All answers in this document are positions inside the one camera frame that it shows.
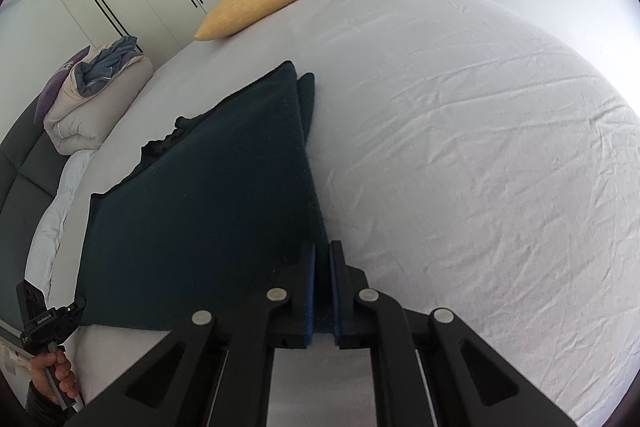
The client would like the person's left hand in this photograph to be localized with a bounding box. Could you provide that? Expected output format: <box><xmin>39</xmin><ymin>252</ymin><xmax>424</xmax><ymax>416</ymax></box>
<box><xmin>31</xmin><ymin>349</ymin><xmax>81</xmax><ymax>400</ymax></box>

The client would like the purple pillow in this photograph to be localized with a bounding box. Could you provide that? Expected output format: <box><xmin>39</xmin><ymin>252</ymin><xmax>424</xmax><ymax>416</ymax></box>
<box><xmin>34</xmin><ymin>46</ymin><xmax>91</xmax><ymax>125</ymax></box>

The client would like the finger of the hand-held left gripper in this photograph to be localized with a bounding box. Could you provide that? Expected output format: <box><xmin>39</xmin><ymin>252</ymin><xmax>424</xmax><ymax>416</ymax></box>
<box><xmin>64</xmin><ymin>296</ymin><xmax>87</xmax><ymax>326</ymax></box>

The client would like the dark green sweater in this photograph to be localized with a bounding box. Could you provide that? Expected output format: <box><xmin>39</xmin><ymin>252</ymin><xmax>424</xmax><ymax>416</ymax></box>
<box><xmin>75</xmin><ymin>61</ymin><xmax>333</xmax><ymax>335</ymax></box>

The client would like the person's left forearm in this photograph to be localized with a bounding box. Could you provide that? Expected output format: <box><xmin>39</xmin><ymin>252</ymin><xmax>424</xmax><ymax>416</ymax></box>
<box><xmin>22</xmin><ymin>379</ymin><xmax>68</xmax><ymax>427</ymax></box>

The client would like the blue-grey blanket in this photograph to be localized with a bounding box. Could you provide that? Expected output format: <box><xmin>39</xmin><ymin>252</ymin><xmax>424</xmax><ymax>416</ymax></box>
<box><xmin>82</xmin><ymin>36</ymin><xmax>138</xmax><ymax>98</ymax></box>

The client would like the bed with grey sheet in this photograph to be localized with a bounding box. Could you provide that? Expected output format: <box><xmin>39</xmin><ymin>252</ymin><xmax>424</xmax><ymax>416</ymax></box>
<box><xmin>27</xmin><ymin>0</ymin><xmax>640</xmax><ymax>427</ymax></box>

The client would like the white bed pillow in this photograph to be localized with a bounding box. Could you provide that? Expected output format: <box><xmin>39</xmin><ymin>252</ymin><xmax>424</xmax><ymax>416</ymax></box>
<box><xmin>27</xmin><ymin>149</ymin><xmax>98</xmax><ymax>303</ymax></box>

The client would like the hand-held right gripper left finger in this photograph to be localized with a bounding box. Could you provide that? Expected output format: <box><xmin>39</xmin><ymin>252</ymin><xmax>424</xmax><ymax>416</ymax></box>
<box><xmin>65</xmin><ymin>243</ymin><xmax>318</xmax><ymax>427</ymax></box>

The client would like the folded beige duvet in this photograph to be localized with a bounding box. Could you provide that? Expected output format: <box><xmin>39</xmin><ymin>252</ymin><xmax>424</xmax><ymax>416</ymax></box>
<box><xmin>44</xmin><ymin>52</ymin><xmax>153</xmax><ymax>155</ymax></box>

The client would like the yellow pillow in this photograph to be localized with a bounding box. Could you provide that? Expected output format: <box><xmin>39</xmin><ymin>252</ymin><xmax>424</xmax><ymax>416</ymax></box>
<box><xmin>194</xmin><ymin>0</ymin><xmax>332</xmax><ymax>42</ymax></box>

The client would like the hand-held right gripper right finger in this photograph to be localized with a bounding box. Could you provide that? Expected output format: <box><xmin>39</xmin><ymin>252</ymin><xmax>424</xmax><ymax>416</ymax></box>
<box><xmin>330</xmin><ymin>241</ymin><xmax>576</xmax><ymax>427</ymax></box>

